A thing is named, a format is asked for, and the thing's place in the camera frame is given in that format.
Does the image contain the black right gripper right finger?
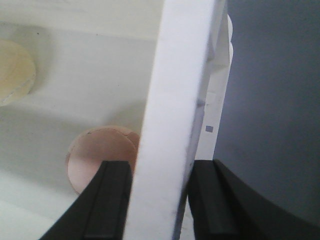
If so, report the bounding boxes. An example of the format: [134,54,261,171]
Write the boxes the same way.
[187,160,320,240]

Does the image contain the pink soft ball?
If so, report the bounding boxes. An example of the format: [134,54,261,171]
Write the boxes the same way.
[65,125,140,194]

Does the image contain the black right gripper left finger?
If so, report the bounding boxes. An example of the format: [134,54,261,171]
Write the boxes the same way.
[41,161,132,240]

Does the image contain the cream soft ball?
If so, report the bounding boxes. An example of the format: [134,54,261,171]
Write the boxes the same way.
[0,39,36,106]

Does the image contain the white plastic tote box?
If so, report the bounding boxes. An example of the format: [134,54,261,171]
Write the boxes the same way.
[0,0,233,240]

